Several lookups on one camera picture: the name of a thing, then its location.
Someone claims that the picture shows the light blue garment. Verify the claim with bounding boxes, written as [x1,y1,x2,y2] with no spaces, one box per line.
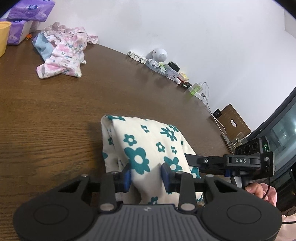
[32,32,56,61]

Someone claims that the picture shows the drinking glass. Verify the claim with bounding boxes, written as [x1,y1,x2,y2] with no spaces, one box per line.
[229,132,247,152]

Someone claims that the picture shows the grey storage box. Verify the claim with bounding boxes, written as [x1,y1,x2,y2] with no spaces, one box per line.
[164,64,179,81]

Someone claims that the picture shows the small orange object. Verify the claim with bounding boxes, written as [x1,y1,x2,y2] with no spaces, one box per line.
[26,34,32,40]

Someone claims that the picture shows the purple tissue pack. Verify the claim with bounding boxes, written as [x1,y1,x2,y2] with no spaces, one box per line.
[8,0,55,22]
[7,20,32,45]

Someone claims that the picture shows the lower purple tissue pack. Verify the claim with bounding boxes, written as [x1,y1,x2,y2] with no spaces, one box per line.
[7,20,32,45]

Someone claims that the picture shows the cream green floral garment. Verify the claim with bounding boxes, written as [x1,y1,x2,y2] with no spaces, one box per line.
[100,115,200,205]

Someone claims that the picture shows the yellow sticky note stack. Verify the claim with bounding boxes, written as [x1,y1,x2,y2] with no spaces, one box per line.
[179,72,189,81]

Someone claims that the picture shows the dark window frame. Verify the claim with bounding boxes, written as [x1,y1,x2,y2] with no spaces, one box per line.
[247,90,296,212]

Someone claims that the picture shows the pink floral garment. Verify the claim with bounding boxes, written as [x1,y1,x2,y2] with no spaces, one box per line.
[36,22,98,79]

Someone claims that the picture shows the black red small box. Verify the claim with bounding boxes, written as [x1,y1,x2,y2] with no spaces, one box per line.
[179,80,192,89]

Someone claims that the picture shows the black charger adapter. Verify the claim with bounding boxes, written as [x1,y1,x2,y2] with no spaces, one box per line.
[168,61,180,72]

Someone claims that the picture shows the upper purple tissue pack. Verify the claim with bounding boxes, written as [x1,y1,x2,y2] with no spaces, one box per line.
[8,0,55,22]

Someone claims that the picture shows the green liquid bottle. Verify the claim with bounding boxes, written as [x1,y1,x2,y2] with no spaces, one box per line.
[188,82,203,95]

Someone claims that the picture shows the white letter block ornament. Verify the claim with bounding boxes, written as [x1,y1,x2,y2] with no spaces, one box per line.
[127,51,147,64]

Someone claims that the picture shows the white astronaut figurine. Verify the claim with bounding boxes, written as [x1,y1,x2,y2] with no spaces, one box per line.
[145,48,168,72]

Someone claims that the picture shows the person's right hand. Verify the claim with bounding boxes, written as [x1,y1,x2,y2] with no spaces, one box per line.
[244,183,268,200]

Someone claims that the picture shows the yellow ceramic mug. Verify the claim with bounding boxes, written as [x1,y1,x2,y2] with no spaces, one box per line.
[0,21,11,57]

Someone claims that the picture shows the wooden chair back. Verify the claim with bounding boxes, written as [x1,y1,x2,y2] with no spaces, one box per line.
[218,104,251,141]

